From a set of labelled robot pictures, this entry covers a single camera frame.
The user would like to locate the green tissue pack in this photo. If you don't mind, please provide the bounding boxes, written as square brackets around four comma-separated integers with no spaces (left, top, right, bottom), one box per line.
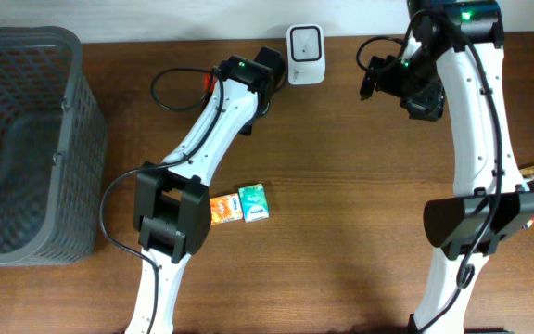
[238,184,270,223]

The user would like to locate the orange tissue pack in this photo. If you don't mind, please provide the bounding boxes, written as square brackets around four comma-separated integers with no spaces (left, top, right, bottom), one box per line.
[210,193,243,225]

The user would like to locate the red candy bag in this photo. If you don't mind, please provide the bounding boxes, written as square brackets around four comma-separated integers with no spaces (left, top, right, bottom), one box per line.
[204,70,219,96]

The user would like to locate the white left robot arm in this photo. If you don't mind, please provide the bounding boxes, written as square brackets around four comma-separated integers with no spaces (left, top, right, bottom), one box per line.
[126,46,286,333]

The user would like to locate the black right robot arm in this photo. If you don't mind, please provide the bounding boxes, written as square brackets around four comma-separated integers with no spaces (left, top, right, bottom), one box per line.
[360,1,534,333]

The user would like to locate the white barcode scanner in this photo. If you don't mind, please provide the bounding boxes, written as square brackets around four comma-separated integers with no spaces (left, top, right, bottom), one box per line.
[286,24,326,85]

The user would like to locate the grey plastic mesh basket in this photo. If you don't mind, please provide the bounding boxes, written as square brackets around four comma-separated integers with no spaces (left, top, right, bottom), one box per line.
[0,26,108,267]

